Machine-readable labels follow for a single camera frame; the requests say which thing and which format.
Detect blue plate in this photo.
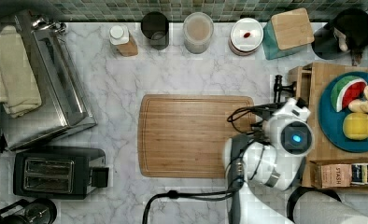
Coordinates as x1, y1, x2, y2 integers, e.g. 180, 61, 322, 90
318, 72, 368, 153

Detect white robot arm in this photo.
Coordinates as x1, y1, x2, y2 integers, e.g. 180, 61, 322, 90
223, 98, 314, 224

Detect wooden drawer with black handle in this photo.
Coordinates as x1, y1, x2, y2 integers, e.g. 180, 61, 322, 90
273, 66, 312, 105

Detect pink pot with white lid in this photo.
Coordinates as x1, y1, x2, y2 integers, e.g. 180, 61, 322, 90
229, 18, 263, 56

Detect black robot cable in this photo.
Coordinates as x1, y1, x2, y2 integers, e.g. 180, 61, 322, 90
141, 105, 286, 224

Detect white paper towel roll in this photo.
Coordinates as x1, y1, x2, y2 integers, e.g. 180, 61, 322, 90
293, 191, 368, 224

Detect stainless steel toaster oven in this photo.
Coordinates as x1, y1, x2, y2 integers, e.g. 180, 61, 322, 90
0, 10, 96, 150

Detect toy watermelon slice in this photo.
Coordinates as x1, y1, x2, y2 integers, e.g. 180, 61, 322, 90
330, 76, 367, 112

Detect black utensil holder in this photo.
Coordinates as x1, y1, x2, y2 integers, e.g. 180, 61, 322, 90
312, 8, 368, 60

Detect wooden drawer cabinet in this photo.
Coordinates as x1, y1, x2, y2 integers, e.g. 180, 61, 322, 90
288, 62, 368, 195

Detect folded beige towel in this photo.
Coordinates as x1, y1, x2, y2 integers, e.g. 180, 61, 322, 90
0, 25, 42, 118

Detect wooden cutting board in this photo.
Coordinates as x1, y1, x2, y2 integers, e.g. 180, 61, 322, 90
137, 94, 255, 178

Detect yellow toy lemon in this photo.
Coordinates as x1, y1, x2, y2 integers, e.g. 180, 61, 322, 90
343, 113, 368, 140

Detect wooden tea bag box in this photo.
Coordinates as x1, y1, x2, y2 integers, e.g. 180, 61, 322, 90
310, 162, 368, 189

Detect black two-slot toaster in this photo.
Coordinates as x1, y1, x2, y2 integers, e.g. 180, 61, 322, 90
13, 146, 109, 200

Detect teal canister with wooden lid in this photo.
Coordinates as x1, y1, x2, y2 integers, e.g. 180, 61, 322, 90
262, 7, 315, 60

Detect black paper towel holder base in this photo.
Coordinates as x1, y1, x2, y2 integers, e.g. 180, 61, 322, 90
286, 187, 341, 221

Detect clear jar of colourful pasta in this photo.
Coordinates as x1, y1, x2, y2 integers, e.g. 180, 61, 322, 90
183, 12, 214, 54

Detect dark grey canister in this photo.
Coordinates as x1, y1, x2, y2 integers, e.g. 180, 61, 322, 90
141, 12, 169, 50

